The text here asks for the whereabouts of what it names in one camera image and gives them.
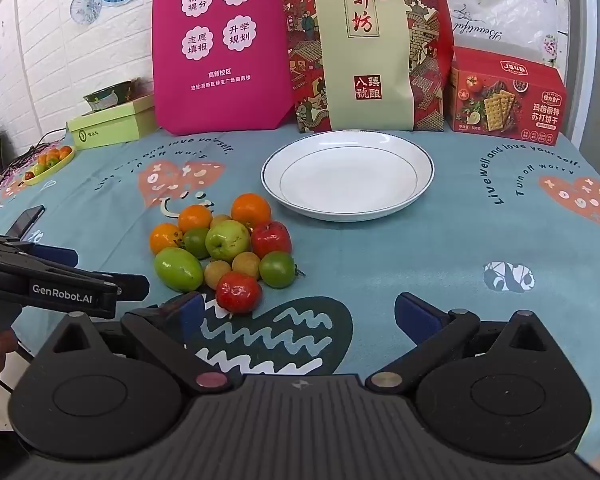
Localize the yellow tray with fruits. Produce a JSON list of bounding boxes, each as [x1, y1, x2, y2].
[[22, 145, 76, 186]]

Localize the green apple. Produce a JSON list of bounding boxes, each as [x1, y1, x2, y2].
[[204, 220, 250, 262]]

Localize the white floral plastic bag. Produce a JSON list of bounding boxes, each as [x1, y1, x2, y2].
[[448, 0, 569, 73]]

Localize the green patterned paper bowl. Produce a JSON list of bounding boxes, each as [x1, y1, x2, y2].
[[83, 79, 137, 112]]

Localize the green tomato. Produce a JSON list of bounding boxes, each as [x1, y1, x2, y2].
[[259, 250, 304, 289]]

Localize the red apple front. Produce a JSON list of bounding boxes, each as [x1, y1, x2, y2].
[[215, 271, 262, 314]]

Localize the oblong green mango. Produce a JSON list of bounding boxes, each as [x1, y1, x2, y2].
[[154, 247, 204, 292]]

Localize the large orange right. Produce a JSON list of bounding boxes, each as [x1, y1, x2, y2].
[[230, 193, 272, 229]]

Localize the light green cardboard box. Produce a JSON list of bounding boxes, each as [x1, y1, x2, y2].
[[67, 94, 157, 150]]

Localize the small blue paper fan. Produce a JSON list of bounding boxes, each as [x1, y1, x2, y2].
[[70, 0, 102, 25]]

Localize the red beige liquor gift bag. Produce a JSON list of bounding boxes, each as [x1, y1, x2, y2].
[[283, 0, 453, 132]]

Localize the red apple back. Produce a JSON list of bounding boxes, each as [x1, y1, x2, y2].
[[251, 221, 292, 259]]

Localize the black smartphone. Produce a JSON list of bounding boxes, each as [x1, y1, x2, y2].
[[6, 205, 45, 240]]

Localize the red apple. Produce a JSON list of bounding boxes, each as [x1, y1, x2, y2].
[[215, 271, 262, 314], [251, 221, 292, 259]]

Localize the teal printed tablecloth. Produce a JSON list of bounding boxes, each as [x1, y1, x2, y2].
[[0, 126, 600, 458]]

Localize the brown longan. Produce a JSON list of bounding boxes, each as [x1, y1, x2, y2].
[[204, 260, 232, 290], [232, 252, 260, 281]]

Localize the red cracker box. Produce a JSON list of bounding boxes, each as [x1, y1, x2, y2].
[[445, 47, 567, 146]]

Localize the brown longan hidden back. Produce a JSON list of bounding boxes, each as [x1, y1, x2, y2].
[[209, 214, 230, 229]]

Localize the small green lime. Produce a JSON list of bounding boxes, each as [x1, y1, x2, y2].
[[183, 228, 209, 260]]

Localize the magenta tote bag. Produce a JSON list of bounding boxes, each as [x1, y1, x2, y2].
[[151, 0, 294, 136]]

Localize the white ceramic plate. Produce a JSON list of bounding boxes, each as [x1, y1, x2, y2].
[[261, 130, 436, 223]]

